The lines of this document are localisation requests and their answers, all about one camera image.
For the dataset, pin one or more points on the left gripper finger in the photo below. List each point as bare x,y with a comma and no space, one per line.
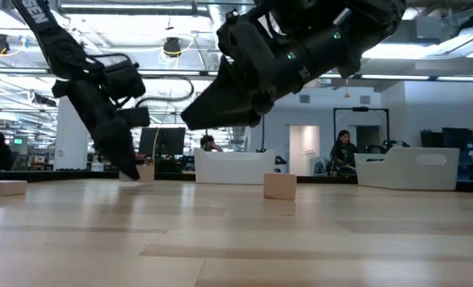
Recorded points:
118,147

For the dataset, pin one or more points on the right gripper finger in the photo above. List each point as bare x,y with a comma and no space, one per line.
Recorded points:
224,107

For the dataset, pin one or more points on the wooden rectangular block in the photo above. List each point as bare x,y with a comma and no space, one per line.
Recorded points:
2,187
147,174

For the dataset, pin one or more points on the wooden triangular block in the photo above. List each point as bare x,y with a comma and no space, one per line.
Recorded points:
280,186

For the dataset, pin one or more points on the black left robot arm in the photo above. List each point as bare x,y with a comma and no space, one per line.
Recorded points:
40,20

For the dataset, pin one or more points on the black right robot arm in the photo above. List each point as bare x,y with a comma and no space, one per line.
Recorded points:
359,24

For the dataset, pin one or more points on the white pillar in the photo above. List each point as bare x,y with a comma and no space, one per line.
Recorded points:
72,143

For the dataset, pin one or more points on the black computer monitor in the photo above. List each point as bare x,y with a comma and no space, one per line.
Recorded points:
168,141

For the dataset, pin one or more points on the white plastic bin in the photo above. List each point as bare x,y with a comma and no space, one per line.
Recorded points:
234,167

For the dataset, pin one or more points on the pale translucent plastic bin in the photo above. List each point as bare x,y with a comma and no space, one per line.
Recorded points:
409,171

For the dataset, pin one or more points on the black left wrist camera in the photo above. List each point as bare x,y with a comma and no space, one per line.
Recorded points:
122,77

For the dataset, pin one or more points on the black ceiling camera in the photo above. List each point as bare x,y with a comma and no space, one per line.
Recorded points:
172,47

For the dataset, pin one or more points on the black gantry frame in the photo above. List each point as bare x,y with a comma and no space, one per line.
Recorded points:
359,108

